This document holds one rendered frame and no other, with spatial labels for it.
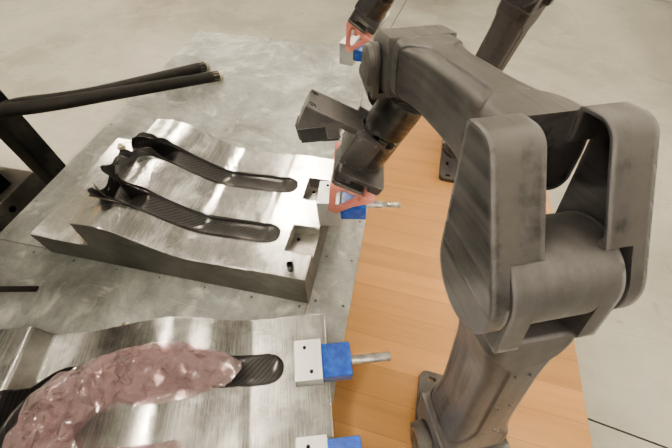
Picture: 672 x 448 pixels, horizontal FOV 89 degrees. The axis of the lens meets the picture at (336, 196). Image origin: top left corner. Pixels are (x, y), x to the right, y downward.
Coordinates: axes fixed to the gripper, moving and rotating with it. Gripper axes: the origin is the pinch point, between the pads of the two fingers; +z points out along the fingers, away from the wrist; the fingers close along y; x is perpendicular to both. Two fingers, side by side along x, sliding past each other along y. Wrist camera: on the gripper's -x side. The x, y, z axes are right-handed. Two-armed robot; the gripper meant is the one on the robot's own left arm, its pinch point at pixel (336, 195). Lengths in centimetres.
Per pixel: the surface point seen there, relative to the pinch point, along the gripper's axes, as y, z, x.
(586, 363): -13, 46, 123
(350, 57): -46.2, -1.6, -1.2
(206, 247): 7.0, 14.8, -15.6
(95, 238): 7.7, 21.3, -32.2
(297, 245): 4.0, 10.4, -1.9
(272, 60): -66, 19, -20
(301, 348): 20.9, 8.5, 0.9
